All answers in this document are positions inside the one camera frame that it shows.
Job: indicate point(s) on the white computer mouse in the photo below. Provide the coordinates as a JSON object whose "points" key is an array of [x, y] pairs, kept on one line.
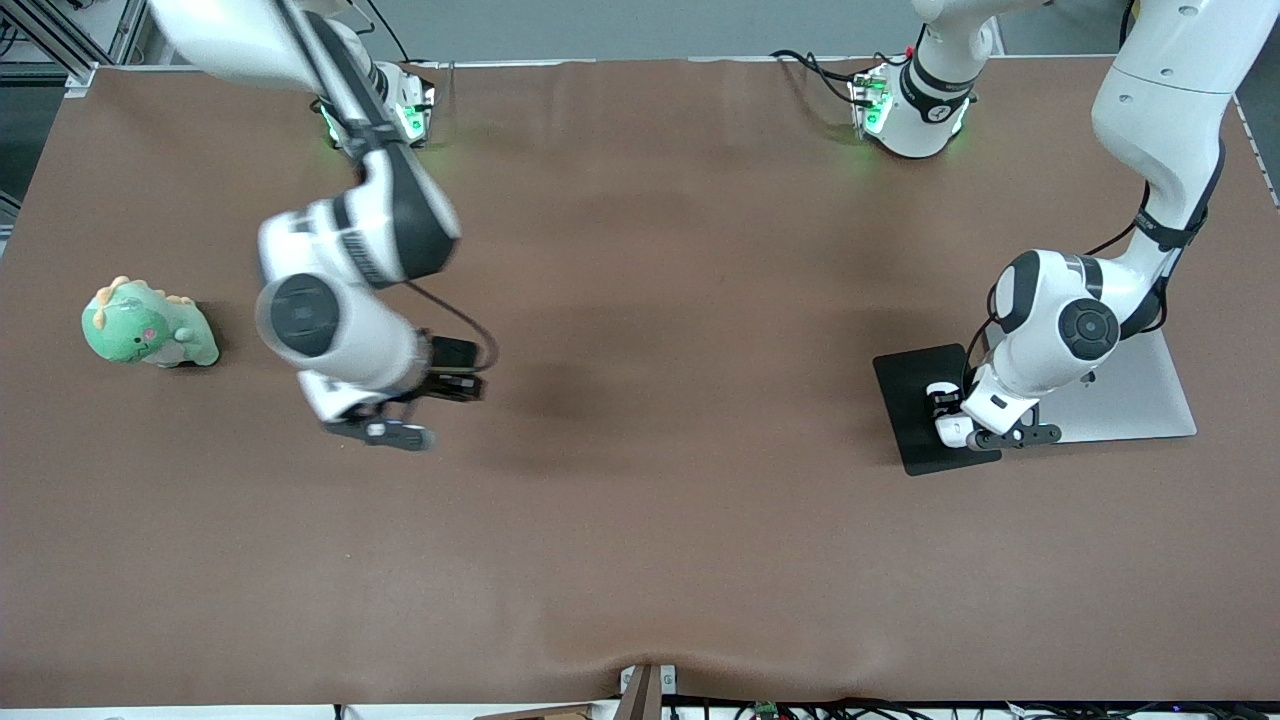
{"points": [[955, 433]]}

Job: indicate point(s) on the black phone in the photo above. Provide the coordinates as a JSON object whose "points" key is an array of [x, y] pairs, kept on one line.
{"points": [[455, 355]]}

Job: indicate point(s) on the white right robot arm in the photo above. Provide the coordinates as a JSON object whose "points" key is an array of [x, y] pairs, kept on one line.
{"points": [[370, 340]]}

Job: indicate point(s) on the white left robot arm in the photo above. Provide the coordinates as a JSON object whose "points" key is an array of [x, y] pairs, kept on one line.
{"points": [[1160, 90]]}

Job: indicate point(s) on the black mouse pad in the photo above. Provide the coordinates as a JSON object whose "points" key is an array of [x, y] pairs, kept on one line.
{"points": [[905, 400]]}

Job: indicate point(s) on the silver laptop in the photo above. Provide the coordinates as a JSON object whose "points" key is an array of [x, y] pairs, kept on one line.
{"points": [[1150, 400]]}

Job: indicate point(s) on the green dinosaur plush toy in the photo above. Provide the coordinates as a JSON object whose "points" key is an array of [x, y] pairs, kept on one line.
{"points": [[140, 330]]}

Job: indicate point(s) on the brown table cover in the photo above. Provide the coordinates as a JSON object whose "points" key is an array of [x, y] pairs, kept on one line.
{"points": [[640, 550]]}

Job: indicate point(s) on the brown camera mount bracket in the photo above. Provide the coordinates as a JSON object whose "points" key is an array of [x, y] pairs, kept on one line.
{"points": [[640, 695]]}

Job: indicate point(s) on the aluminium frame profile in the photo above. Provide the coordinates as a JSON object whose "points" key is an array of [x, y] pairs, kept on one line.
{"points": [[75, 45]]}

